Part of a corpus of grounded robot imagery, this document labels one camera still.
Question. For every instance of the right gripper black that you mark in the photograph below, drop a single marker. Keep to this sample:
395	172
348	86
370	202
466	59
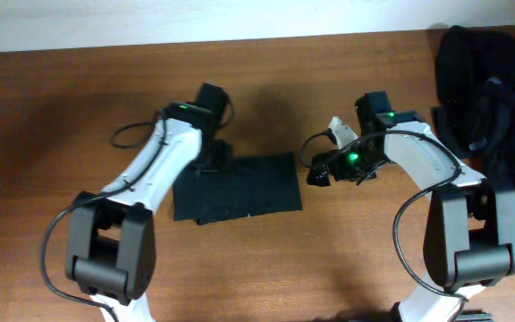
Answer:
341	171

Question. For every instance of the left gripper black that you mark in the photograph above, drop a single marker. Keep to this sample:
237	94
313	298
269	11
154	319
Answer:
215	157

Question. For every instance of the black t-shirt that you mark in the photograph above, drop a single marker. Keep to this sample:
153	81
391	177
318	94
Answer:
251	186

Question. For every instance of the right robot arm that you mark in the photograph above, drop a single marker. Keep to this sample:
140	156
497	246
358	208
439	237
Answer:
469	241

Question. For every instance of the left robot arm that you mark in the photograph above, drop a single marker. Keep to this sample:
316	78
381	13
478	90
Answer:
111	251

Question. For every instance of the pile of black clothes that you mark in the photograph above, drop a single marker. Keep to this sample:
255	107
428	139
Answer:
475	85

